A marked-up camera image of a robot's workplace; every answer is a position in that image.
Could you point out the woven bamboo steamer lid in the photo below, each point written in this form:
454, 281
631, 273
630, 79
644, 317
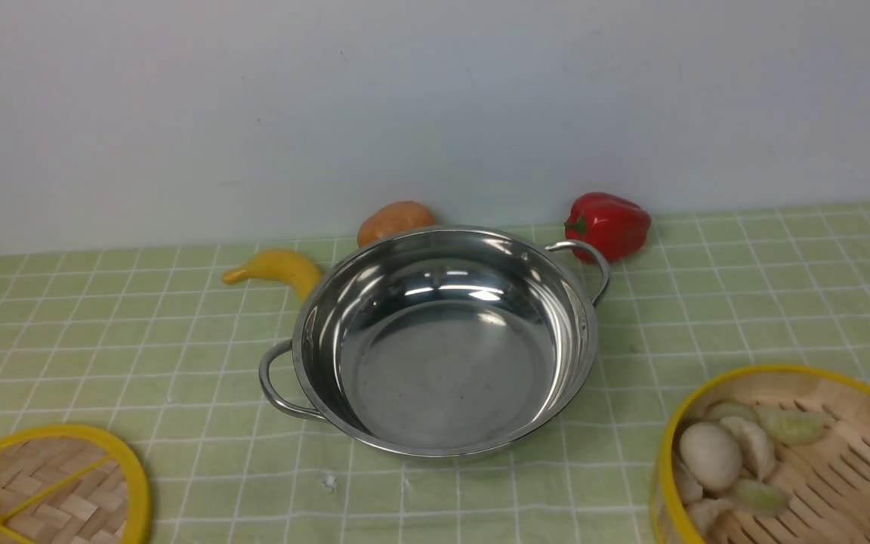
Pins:
72, 483

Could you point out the bamboo steamer basket yellow rim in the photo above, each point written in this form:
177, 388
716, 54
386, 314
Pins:
827, 481

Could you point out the orange bread roll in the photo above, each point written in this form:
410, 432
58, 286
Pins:
396, 217

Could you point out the yellow banana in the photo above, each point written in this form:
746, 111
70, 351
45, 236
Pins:
280, 266

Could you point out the red bell pepper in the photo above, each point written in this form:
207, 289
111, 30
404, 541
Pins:
615, 227

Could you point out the green checkered tablecloth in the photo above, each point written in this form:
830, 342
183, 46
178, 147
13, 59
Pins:
150, 344

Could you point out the white round bun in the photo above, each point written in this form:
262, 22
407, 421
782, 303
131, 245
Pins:
712, 455

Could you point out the white dumpling bottom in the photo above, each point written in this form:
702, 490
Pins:
705, 513

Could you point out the white dumpling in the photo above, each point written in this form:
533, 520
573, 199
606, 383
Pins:
758, 451
705, 513

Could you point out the green dumpling upper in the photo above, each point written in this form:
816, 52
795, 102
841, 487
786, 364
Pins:
794, 428

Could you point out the green dumpling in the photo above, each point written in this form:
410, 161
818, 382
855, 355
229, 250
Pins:
794, 428
757, 498

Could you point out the green dumpling lower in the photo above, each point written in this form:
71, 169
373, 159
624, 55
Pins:
757, 498

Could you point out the stainless steel two-handled pot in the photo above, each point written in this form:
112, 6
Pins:
444, 342

